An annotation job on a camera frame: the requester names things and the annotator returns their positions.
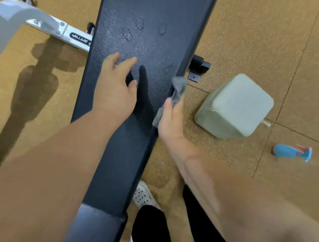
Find person's right hand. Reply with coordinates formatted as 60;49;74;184
158;96;186;141

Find person's left hand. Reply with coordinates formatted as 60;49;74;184
92;52;138;120

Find grey cleaning cloth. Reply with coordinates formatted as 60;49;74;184
152;76;189;129

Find black adjustable weight bench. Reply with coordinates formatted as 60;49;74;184
62;0;218;242

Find person's left forearm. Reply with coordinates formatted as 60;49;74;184
0;109;130;242

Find person's right forearm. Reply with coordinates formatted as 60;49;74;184
162;136;319;242

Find white plastic container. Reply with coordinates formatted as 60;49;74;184
194;73;274;139

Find white perforated left shoe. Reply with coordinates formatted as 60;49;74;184
132;180;161;211

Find black trousers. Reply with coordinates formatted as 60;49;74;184
131;184;226;242

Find blue spray bottle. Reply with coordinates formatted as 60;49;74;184
272;144;313;163

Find white exercise machine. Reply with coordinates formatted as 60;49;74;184
0;0;96;54

